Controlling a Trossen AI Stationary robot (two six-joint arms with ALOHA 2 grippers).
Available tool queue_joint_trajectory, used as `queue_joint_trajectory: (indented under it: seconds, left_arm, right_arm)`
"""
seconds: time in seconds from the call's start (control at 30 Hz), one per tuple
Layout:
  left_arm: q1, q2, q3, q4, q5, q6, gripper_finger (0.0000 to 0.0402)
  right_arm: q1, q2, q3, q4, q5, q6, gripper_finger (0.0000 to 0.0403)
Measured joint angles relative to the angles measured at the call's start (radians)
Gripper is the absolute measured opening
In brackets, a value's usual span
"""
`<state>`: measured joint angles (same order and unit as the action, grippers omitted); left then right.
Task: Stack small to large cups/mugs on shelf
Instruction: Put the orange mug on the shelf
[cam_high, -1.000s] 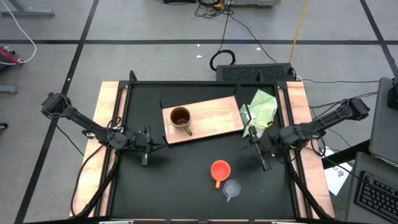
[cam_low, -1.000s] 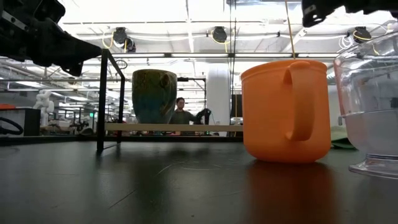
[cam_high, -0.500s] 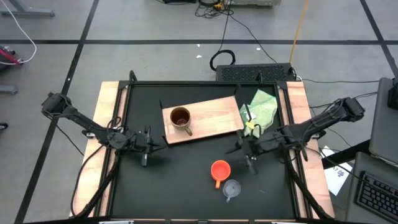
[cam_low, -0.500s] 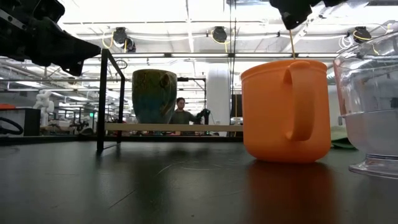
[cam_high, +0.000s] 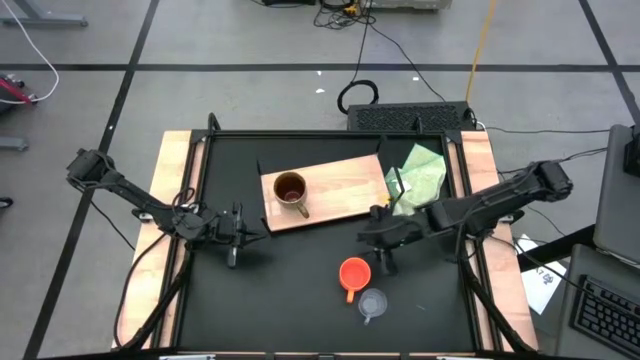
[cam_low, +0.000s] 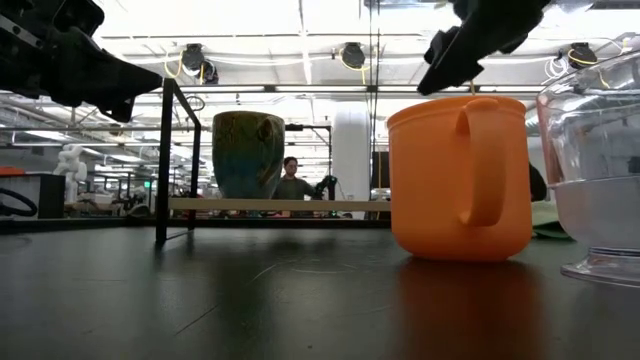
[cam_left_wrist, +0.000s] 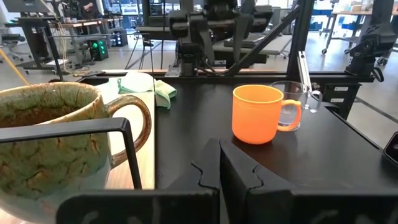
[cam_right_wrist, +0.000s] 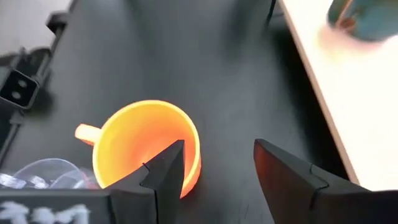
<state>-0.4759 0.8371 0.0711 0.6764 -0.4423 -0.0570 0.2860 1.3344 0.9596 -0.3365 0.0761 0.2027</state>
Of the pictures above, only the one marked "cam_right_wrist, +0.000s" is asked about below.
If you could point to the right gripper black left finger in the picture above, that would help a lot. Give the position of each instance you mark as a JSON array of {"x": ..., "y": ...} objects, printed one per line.
[{"x": 161, "y": 186}]

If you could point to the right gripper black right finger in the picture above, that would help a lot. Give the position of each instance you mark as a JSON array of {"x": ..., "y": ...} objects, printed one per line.
[{"x": 289, "y": 186}]

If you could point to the orange plastic mug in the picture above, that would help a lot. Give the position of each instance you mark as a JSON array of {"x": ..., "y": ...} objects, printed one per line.
[{"x": 140, "y": 130}]

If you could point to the teal brown glazed ceramic mug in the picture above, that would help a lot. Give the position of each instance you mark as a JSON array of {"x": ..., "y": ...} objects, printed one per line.
[{"x": 367, "y": 18}]

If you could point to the black table-level camera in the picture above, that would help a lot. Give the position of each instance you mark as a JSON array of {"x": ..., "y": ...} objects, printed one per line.
[{"x": 18, "y": 88}]

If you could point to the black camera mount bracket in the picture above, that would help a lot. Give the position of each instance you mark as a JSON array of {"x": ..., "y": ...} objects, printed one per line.
[{"x": 54, "y": 25}]

